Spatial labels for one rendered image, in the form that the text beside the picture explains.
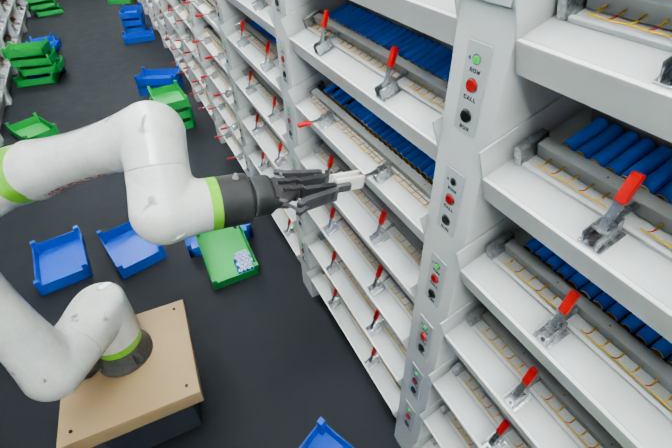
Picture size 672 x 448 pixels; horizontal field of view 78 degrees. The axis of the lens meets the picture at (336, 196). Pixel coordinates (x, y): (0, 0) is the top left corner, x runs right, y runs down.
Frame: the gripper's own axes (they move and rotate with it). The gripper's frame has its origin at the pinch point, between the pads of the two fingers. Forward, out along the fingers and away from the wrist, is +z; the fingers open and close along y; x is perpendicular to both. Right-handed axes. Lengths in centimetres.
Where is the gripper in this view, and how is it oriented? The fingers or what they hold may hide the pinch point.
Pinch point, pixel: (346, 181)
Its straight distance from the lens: 84.3
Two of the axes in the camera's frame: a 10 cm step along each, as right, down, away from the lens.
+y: 4.6, 5.4, -7.0
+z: 8.8, -1.6, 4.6
